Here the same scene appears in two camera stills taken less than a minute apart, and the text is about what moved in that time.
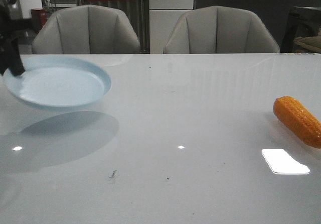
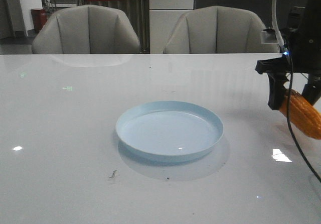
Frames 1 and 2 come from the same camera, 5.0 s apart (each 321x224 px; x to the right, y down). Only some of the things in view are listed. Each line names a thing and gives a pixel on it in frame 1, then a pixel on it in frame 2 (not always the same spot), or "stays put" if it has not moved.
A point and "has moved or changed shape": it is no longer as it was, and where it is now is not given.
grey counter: [274, 7] stays put
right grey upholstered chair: [220, 30] stays put
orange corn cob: [304, 122] has moved or changed shape
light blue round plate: [59, 82] → [169, 131]
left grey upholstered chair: [86, 29] stays put
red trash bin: [39, 17] stays put
